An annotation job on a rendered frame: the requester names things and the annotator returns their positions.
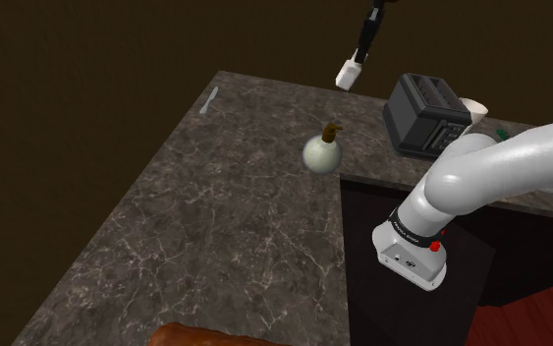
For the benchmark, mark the black toaster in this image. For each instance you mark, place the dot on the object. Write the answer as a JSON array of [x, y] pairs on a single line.
[[419, 120]]

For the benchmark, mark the grey butter knife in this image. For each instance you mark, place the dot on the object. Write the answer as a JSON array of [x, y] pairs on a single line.
[[208, 100]]

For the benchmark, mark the brown bread loaf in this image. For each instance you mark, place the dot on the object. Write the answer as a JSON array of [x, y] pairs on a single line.
[[199, 336]]

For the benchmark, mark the white cup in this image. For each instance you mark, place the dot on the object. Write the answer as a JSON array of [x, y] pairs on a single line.
[[477, 112]]

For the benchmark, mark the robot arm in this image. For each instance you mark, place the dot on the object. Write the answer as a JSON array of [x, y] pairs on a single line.
[[496, 163]]

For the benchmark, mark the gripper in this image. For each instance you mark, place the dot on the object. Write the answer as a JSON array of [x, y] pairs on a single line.
[[371, 29]]

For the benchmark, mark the small green object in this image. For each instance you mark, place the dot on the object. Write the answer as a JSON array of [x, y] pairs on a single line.
[[502, 134]]

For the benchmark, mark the round white soap dispenser bottle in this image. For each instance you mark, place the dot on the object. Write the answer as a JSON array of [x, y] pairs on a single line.
[[323, 154]]

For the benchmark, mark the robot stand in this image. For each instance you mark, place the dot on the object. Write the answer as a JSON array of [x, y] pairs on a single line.
[[400, 311]]

